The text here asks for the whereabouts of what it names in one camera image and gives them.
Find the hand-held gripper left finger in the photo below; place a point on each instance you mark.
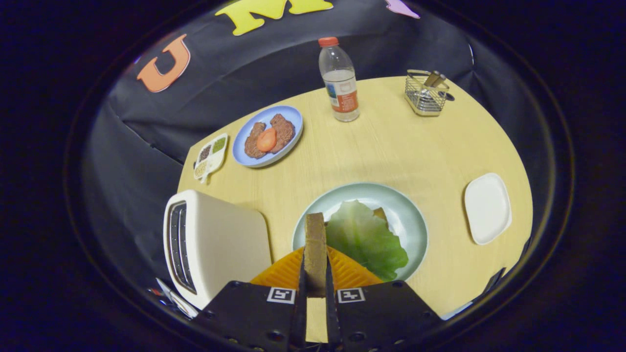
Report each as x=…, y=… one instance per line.
x=254, y=318

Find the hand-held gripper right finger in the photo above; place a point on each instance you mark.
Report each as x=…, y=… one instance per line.
x=381, y=318

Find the green lettuce leaf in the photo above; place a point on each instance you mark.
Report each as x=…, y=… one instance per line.
x=367, y=239

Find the brown toast slice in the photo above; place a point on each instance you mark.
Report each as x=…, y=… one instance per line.
x=315, y=254

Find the white toaster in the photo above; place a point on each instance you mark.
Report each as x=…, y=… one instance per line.
x=225, y=239

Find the toast slice under ham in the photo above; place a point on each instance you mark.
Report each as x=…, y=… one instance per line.
x=380, y=215

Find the pale green round plate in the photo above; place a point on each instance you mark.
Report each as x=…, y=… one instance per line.
x=406, y=215

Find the white square plate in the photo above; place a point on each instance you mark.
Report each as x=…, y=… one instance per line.
x=487, y=208

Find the white divided seasoning tray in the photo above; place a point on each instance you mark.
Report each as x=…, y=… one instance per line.
x=211, y=156

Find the brown meat patty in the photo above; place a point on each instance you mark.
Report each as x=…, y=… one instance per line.
x=283, y=129
x=253, y=142

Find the red tomato slice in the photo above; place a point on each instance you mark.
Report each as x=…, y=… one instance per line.
x=266, y=140

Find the blue round plate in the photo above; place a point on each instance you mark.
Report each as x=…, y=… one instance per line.
x=288, y=117

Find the black backdrop cloth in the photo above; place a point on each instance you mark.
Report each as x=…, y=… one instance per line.
x=146, y=127

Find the small black round object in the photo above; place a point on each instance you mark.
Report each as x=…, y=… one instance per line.
x=449, y=96

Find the clear bottle with red cap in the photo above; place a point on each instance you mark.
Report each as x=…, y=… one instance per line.
x=340, y=83

